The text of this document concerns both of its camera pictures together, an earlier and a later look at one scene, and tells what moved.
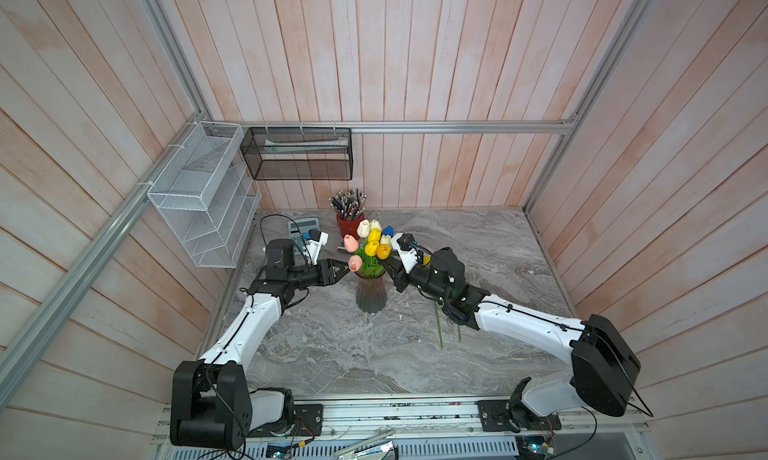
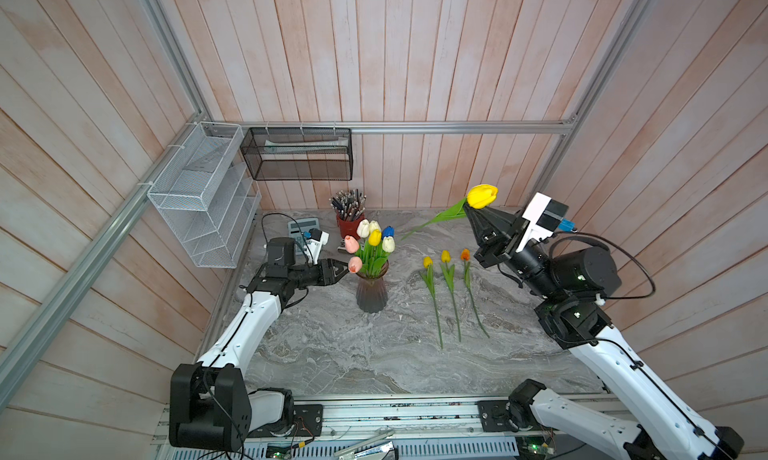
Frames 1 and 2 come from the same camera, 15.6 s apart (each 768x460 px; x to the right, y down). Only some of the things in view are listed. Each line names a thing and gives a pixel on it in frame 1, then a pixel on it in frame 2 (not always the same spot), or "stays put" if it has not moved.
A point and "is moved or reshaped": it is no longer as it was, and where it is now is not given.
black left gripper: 331,278 stays put
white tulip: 363,228 stays put
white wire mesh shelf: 207,197 stays put
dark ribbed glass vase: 371,293 stays put
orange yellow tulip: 383,251 is moved or reshaped
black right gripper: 400,279 -> 498,245
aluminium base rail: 598,429 stays put
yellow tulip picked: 427,260 stays put
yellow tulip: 371,248 -> 479,196
